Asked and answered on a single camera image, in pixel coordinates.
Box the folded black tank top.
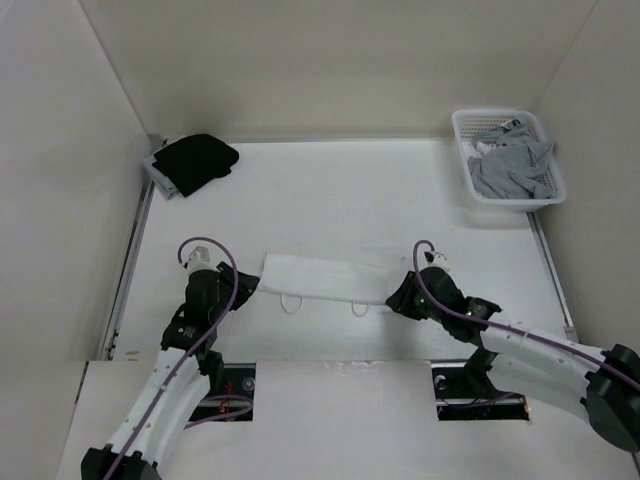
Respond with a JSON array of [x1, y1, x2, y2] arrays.
[[153, 134, 240, 198]]

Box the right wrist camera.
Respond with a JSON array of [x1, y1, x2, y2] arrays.
[[424, 251, 449, 271]]

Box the left metal table rail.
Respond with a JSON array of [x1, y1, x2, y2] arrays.
[[91, 161, 154, 360]]

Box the grey tank top in basket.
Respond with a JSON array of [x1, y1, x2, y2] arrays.
[[467, 119, 554, 200]]

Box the folded grey tank top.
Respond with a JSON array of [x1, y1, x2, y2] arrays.
[[142, 155, 179, 200]]

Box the white tank top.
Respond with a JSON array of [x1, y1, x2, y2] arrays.
[[258, 253, 399, 318]]

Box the metal table rail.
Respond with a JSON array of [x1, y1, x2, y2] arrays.
[[527, 212, 579, 341], [91, 161, 154, 360]]

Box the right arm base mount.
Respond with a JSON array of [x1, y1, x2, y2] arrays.
[[430, 348, 530, 421]]

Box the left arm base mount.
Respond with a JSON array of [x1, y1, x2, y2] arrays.
[[189, 351, 257, 423]]

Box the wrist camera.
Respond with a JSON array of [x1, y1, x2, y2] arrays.
[[184, 246, 213, 276], [424, 251, 449, 271]]

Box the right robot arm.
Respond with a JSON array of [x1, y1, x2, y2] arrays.
[[385, 266, 639, 453]]

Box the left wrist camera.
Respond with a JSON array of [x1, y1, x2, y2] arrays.
[[184, 246, 213, 276]]

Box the right metal table rail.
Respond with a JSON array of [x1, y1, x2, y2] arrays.
[[527, 212, 579, 341]]

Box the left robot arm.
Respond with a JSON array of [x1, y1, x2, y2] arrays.
[[80, 262, 259, 479]]

